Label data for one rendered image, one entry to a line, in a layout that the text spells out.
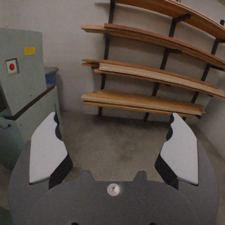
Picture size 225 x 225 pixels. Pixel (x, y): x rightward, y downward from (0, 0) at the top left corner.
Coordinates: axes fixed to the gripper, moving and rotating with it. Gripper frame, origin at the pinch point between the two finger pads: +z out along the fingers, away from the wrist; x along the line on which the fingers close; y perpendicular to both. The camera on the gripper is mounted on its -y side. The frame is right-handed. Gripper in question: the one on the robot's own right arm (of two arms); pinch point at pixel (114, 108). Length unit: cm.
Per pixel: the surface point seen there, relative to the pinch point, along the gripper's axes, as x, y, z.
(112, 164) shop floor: -1, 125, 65
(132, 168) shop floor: 25, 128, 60
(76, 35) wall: -60, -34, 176
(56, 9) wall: -91, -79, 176
